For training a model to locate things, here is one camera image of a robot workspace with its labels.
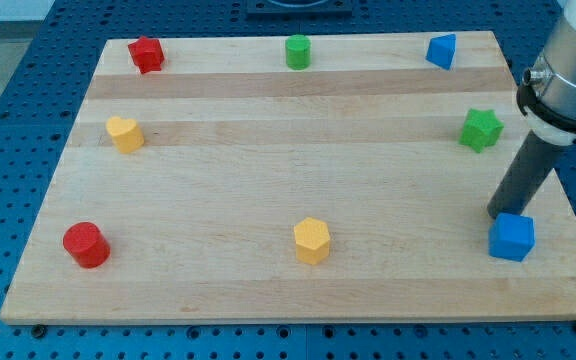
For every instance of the blue triangle block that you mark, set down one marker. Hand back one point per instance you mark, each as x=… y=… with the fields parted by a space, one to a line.
x=441 y=51

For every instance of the green cylinder block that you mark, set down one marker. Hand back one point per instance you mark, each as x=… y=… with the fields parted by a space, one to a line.
x=297 y=52

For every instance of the wooden board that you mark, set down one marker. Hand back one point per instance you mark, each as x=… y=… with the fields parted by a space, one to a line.
x=239 y=149

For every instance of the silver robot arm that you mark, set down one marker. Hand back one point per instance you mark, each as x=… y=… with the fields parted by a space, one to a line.
x=547 y=100

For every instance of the yellow heart block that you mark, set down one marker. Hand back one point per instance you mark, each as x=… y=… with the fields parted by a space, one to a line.
x=125 y=133

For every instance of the green star block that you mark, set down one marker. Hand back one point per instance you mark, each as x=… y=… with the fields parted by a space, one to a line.
x=481 y=129

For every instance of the red star block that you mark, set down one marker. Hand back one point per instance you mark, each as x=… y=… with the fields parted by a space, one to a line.
x=147 y=54

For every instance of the blue cube block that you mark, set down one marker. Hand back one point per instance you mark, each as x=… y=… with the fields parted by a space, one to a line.
x=511 y=237

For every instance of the yellow hexagon block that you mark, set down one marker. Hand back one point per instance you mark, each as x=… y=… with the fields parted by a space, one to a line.
x=312 y=240

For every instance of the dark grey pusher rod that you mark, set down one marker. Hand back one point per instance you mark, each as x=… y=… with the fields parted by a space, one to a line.
x=530 y=167

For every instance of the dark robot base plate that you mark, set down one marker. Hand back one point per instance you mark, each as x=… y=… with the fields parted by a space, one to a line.
x=298 y=7

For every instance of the red cylinder block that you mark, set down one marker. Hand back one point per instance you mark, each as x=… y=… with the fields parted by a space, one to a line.
x=86 y=244

